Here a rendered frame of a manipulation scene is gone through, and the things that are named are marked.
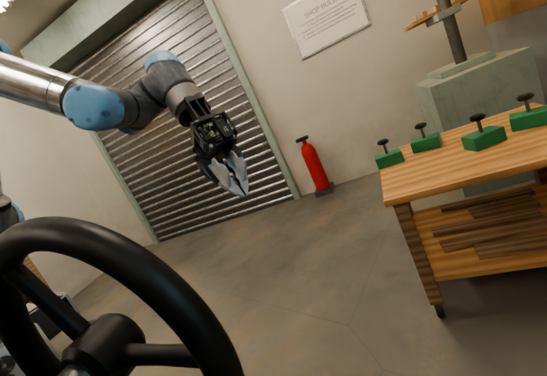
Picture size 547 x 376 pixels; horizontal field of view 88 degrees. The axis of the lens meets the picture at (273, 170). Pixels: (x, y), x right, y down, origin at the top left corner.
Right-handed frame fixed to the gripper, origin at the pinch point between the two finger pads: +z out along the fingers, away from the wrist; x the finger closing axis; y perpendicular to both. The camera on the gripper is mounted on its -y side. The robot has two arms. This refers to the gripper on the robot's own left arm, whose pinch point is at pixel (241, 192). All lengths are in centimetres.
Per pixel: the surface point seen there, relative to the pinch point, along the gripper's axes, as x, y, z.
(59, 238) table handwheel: -22.7, 25.8, 5.2
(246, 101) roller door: 112, -162, -136
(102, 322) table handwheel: -24.2, 16.2, 10.6
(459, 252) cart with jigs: 73, -41, 48
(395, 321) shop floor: 47, -64, 57
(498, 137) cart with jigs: 92, -10, 21
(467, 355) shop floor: 48, -42, 70
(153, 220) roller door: -9, -326, -128
